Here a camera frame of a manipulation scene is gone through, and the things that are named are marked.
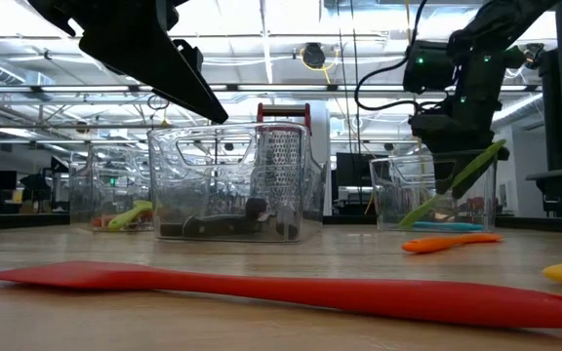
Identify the large black-handled knife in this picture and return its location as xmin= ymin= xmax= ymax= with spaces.
xmin=181 ymin=214 xmax=263 ymax=239

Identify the hanging black cable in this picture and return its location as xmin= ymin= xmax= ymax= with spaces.
xmin=348 ymin=0 xmax=362 ymax=142
xmin=335 ymin=0 xmax=350 ymax=137

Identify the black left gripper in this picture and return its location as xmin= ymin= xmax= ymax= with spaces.
xmin=26 ymin=0 xmax=230 ymax=125

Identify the long ceiling light bar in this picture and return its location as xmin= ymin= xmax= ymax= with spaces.
xmin=90 ymin=84 xmax=542 ymax=95

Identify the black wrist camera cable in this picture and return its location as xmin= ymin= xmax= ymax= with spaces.
xmin=353 ymin=0 xmax=429 ymax=112

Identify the long red silicone spatula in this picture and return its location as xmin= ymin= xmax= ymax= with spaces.
xmin=0 ymin=260 xmax=562 ymax=331

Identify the teal silicone spatula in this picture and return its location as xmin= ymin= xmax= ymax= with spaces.
xmin=411 ymin=220 xmax=486 ymax=233

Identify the green silicone spatula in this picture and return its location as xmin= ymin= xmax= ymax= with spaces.
xmin=396 ymin=138 xmax=507 ymax=230

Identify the black background monitor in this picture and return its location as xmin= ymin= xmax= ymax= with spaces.
xmin=335 ymin=152 xmax=390 ymax=189

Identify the metal box grater red handle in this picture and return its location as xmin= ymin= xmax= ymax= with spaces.
xmin=255 ymin=102 xmax=313 ymax=215

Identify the clear plastic bin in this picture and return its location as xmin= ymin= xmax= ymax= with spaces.
xmin=146 ymin=121 xmax=327 ymax=244
xmin=68 ymin=144 xmax=155 ymax=233
xmin=369 ymin=149 xmax=498 ymax=233

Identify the black monitor post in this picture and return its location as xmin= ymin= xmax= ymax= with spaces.
xmin=541 ymin=48 xmax=562 ymax=171

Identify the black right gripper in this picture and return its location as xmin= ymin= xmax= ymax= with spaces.
xmin=410 ymin=95 xmax=510 ymax=199

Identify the black ceiling device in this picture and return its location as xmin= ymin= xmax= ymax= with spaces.
xmin=301 ymin=42 xmax=328 ymax=70

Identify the orange silicone spatula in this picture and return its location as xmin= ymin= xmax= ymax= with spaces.
xmin=400 ymin=233 xmax=504 ymax=254

